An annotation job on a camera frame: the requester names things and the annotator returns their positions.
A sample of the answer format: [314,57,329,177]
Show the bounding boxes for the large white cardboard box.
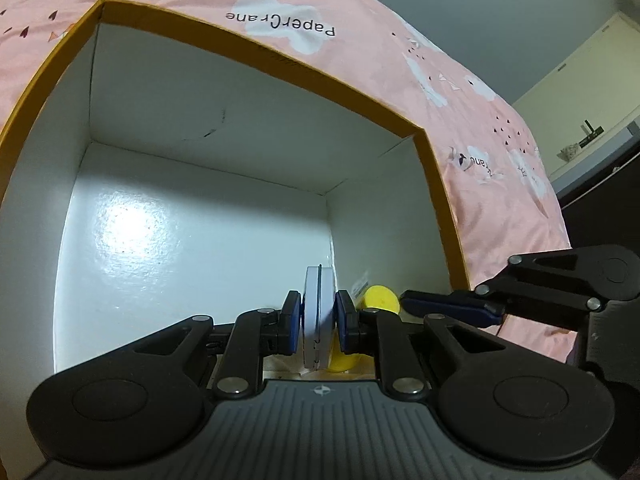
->
[0,0,474,382]

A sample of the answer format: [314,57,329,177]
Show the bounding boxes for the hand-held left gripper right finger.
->
[336,290,541,401]

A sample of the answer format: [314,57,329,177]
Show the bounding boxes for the dark wooden cabinet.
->
[556,149,640,252]

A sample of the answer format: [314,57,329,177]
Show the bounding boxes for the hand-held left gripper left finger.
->
[100,290,304,397]

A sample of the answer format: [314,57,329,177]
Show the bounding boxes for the black door handle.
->
[579,120,606,149]

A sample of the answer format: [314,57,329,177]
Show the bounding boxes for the pink printed blanket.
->
[0,0,574,367]

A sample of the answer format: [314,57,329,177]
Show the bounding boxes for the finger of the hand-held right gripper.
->
[400,246,608,333]

